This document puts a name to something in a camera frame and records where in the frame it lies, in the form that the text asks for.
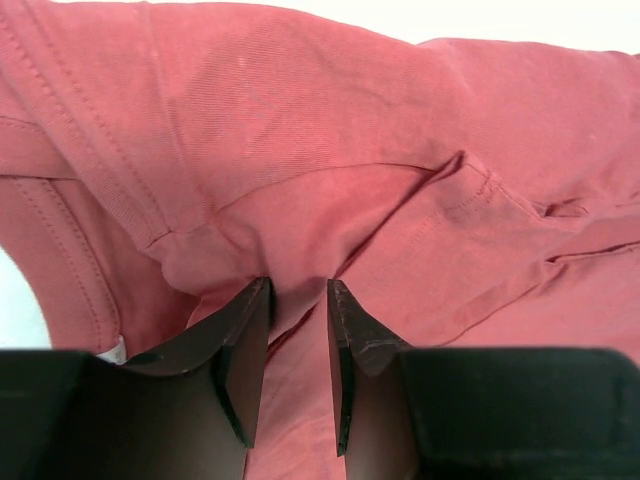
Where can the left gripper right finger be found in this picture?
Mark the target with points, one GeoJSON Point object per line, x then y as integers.
{"type": "Point", "coordinates": [406, 412]}

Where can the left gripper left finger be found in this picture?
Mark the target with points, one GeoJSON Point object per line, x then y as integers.
{"type": "Point", "coordinates": [186, 409]}

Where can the pink t-shirt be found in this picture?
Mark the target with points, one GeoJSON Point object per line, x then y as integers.
{"type": "Point", "coordinates": [157, 157]}

